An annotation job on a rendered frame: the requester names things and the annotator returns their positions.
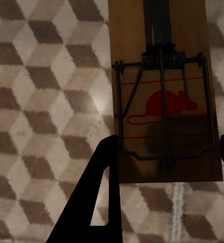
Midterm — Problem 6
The mousetrap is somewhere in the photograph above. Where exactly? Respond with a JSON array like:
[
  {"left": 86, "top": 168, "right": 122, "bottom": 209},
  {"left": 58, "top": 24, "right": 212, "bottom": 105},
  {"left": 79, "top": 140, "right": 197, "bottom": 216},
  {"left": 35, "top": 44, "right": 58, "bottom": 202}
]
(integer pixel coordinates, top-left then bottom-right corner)
[{"left": 108, "top": 0, "right": 223, "bottom": 183}]

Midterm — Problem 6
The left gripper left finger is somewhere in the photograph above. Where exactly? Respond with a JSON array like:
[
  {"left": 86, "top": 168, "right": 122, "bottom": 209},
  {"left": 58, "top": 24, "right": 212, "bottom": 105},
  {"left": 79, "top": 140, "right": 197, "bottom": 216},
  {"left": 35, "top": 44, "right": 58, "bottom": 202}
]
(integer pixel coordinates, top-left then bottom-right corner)
[{"left": 46, "top": 134, "right": 123, "bottom": 243}]

